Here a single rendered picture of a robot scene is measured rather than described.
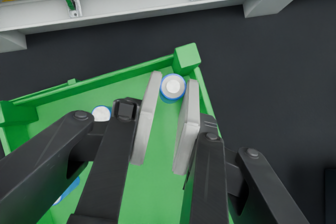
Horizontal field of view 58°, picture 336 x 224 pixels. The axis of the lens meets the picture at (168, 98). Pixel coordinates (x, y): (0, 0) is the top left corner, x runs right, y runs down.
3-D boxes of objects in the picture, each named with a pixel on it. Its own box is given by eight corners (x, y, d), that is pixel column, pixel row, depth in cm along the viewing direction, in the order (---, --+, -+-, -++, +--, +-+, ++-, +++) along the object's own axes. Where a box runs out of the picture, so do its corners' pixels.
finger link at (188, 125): (185, 122, 14) (200, 125, 14) (188, 77, 21) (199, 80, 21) (171, 174, 15) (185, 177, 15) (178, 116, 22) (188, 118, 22)
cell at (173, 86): (182, 100, 27) (190, 95, 20) (162, 106, 26) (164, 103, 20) (176, 80, 27) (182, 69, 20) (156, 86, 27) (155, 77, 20)
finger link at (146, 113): (142, 167, 15) (127, 164, 15) (154, 111, 22) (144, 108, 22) (153, 115, 14) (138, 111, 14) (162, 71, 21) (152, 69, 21)
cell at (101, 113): (94, 127, 28) (106, 125, 34) (113, 121, 28) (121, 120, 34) (88, 108, 28) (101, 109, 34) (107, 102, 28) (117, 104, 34)
